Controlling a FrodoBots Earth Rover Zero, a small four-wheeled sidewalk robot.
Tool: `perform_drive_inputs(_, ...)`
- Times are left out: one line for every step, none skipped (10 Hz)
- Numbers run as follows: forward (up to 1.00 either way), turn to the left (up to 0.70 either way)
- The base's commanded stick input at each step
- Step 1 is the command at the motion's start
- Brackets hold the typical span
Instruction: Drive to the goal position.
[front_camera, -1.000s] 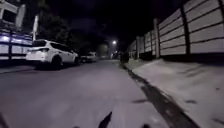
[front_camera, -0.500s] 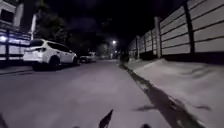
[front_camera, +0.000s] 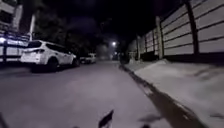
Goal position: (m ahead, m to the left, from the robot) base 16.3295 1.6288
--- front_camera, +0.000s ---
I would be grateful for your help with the pale concrete panel wall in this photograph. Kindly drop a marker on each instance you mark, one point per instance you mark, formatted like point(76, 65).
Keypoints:
point(206, 31)

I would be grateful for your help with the pale concrete pavement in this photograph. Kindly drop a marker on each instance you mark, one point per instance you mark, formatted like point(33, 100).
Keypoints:
point(190, 86)

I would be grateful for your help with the white car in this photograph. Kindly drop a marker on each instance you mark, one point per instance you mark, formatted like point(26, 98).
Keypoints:
point(45, 55)

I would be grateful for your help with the dark trees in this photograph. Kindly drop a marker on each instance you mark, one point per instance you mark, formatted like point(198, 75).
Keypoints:
point(55, 28)

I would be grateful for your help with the robot's own part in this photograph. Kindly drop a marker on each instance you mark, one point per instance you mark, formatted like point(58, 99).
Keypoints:
point(145, 126)

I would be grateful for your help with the dark kerb strip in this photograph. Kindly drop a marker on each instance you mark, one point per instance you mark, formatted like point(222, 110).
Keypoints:
point(160, 100)

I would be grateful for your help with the vehicle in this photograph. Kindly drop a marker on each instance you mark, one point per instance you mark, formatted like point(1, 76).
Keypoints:
point(88, 59)

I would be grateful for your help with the street lamp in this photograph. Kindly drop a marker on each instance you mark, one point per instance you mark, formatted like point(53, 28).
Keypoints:
point(114, 43)

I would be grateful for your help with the pale building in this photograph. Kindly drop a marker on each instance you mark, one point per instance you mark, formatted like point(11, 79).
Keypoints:
point(10, 15)

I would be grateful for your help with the pale barred fence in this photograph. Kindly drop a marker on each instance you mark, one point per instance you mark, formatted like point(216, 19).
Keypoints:
point(11, 48)

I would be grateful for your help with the grey asphalt road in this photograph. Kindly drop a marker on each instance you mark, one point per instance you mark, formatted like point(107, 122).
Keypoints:
point(73, 95)

